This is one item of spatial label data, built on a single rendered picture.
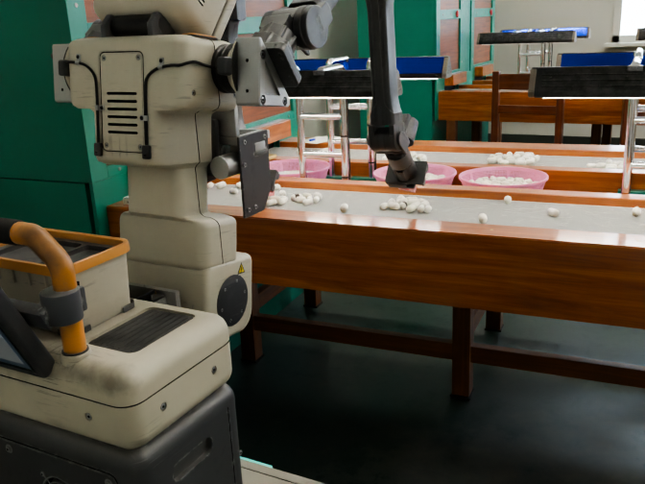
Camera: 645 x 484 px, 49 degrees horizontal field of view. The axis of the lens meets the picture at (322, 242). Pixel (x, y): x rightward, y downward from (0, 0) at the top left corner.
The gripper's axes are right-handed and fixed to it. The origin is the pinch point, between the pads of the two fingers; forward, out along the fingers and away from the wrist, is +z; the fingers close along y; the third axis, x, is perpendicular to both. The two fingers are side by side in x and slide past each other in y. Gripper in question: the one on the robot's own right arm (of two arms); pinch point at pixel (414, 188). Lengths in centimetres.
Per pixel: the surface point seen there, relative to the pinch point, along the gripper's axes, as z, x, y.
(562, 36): 214, -222, -6
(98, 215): -13, 21, 86
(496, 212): 10.7, 0.4, -20.3
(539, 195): 19.1, -9.7, -29.7
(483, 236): -12.5, 17.8, -22.5
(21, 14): -50, -21, 102
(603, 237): -9, 14, -48
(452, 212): 8.7, 2.2, -9.1
